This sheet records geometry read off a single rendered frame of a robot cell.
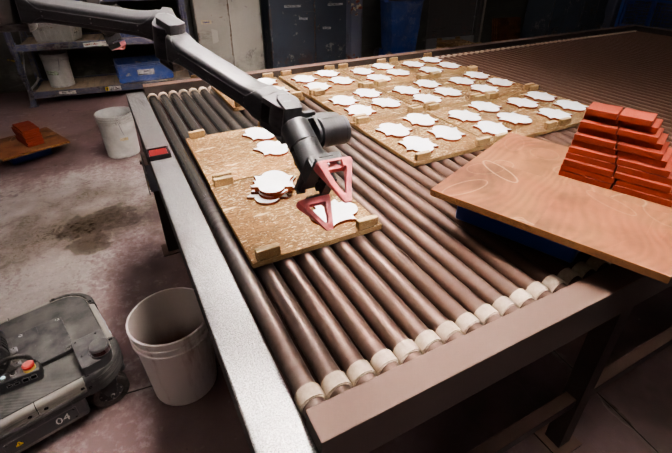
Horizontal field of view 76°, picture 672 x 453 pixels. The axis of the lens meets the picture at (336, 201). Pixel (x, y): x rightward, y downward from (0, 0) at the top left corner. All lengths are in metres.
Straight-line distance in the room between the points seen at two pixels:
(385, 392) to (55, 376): 1.41
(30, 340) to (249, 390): 1.39
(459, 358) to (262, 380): 0.34
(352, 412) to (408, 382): 0.11
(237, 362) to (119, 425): 1.20
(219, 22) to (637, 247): 5.37
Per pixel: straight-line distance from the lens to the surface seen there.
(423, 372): 0.78
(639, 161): 1.25
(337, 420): 0.72
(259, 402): 0.79
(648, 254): 1.05
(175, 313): 1.97
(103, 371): 1.88
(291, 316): 0.90
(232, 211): 1.21
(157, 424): 1.96
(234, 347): 0.87
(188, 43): 1.07
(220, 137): 1.70
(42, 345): 2.04
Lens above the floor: 1.56
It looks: 31 degrees down
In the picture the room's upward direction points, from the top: straight up
